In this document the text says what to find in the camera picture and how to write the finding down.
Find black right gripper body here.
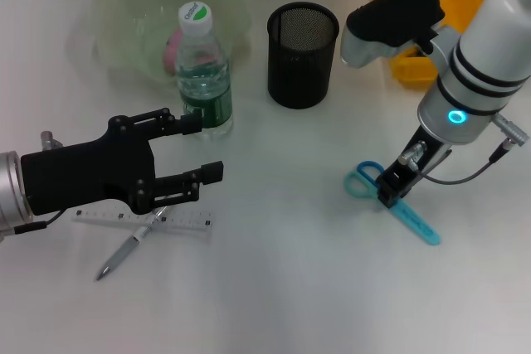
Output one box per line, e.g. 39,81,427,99
383,125,454,196

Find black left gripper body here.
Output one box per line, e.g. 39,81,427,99
20,115,157,216

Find blue scissors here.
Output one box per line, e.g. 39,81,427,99
343,160,442,246

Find clear water bottle green label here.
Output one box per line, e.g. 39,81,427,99
173,0,234,137

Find clear plastic ruler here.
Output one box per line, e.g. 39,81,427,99
71,203,216,236

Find pink toy peach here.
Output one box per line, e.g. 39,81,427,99
162,26,184,77

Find silver ballpoint pen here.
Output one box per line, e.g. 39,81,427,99
95,204,169,281

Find black mesh pen holder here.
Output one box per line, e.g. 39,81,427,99
265,2,340,110

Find translucent green fruit bowl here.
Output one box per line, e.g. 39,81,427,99
93,0,253,90

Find right wrist cable with connector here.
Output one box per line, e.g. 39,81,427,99
397,114,531,186

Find wrist cable with connector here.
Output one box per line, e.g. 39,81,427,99
397,114,531,186
14,130,68,235

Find left wrist cable with connector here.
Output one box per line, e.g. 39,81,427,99
14,130,68,235

